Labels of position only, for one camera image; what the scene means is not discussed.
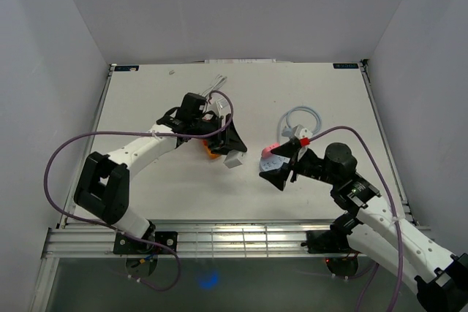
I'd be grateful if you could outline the purple cable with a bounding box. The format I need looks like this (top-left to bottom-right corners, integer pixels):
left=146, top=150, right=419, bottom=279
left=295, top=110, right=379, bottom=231
left=43, top=89, right=235, bottom=292
left=309, top=126, right=405, bottom=312

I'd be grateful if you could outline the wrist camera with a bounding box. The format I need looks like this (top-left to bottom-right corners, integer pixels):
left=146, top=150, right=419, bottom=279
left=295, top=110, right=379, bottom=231
left=211, top=98, right=230, bottom=118
left=292, top=124, right=313, bottom=159

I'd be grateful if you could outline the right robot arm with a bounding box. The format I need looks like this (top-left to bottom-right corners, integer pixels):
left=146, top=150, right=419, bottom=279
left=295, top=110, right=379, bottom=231
left=260, top=138, right=467, bottom=311

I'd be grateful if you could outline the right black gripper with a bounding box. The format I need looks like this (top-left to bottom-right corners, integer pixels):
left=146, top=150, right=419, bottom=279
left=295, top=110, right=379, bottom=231
left=258, top=140, right=338, bottom=191

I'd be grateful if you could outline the light blue socket cable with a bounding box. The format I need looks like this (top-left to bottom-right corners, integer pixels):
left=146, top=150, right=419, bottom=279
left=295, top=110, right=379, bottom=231
left=276, top=105, right=323, bottom=141

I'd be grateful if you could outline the aluminium front rail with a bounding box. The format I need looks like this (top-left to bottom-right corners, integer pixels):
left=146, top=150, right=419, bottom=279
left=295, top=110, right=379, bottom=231
left=40, top=224, right=439, bottom=259

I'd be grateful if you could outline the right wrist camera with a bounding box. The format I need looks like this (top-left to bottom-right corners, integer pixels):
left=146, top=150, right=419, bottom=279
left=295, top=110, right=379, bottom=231
left=292, top=124, right=313, bottom=159

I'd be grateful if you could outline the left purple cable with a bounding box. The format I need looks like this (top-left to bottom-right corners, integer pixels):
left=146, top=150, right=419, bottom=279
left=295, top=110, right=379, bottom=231
left=43, top=89, right=235, bottom=292

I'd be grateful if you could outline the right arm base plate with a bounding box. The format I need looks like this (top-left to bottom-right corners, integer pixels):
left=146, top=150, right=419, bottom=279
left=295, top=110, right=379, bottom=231
left=301, top=229, right=358, bottom=254

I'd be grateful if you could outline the white charger adapter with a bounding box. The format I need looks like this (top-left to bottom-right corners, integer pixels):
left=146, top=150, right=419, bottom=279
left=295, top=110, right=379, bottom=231
left=224, top=151, right=245, bottom=169

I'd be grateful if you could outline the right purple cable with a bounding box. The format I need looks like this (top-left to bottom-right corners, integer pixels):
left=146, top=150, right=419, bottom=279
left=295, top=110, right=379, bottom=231
left=309, top=126, right=405, bottom=312

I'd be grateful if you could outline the black corner label left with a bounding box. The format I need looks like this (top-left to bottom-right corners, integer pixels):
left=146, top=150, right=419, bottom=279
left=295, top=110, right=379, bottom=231
left=113, top=65, right=140, bottom=72

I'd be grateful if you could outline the light blue round socket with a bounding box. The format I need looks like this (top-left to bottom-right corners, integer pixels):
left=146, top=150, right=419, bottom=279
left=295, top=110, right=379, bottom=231
left=259, top=154, right=290, bottom=172

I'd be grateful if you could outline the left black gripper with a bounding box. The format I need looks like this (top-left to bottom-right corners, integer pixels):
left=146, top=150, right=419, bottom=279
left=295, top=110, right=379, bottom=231
left=192, top=114, right=247, bottom=157

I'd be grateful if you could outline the orange power strip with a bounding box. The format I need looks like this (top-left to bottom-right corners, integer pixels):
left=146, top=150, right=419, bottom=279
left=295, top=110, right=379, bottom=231
left=202, top=140, right=220, bottom=160

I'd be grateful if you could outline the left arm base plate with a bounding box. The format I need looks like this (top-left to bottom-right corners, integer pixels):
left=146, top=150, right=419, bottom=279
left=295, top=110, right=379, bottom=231
left=113, top=231, right=178, bottom=255

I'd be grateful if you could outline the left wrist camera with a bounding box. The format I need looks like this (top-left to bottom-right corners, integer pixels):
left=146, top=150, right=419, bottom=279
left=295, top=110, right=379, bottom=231
left=211, top=98, right=230, bottom=118

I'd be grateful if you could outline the white power strip cable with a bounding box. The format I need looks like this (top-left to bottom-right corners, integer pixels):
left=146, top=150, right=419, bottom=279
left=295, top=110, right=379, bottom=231
left=199, top=74, right=227, bottom=96

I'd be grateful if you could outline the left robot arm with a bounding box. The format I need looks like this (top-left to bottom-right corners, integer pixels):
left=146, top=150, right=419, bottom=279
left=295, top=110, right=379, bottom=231
left=74, top=93, right=247, bottom=254

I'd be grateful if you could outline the pink plug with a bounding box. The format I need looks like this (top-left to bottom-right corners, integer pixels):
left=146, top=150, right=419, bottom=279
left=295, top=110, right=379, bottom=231
left=261, top=142, right=280, bottom=159

